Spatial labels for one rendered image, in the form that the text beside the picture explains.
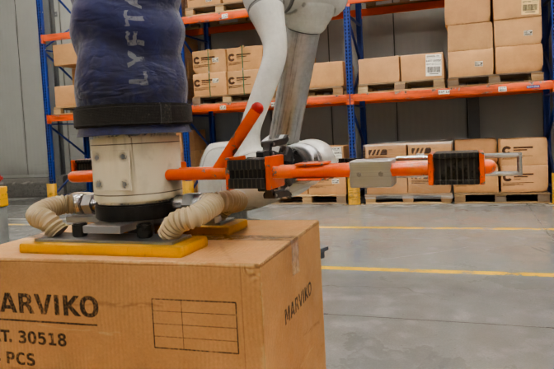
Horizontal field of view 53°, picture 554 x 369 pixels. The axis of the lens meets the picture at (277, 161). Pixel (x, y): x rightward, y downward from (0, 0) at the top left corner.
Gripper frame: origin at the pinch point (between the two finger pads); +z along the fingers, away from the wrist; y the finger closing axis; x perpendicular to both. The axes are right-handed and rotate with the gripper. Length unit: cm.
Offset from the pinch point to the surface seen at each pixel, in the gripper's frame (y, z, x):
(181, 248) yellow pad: 11.3, 14.4, 8.6
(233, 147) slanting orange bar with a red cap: -4.8, 1.3, 4.3
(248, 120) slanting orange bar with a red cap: -9.4, 1.4, 1.1
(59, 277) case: 16.0, 18.4, 30.6
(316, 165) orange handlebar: -0.9, 2.5, -11.7
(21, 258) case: 12.9, 18.6, 38.6
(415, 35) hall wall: -159, -838, 60
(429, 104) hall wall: -46, -840, 41
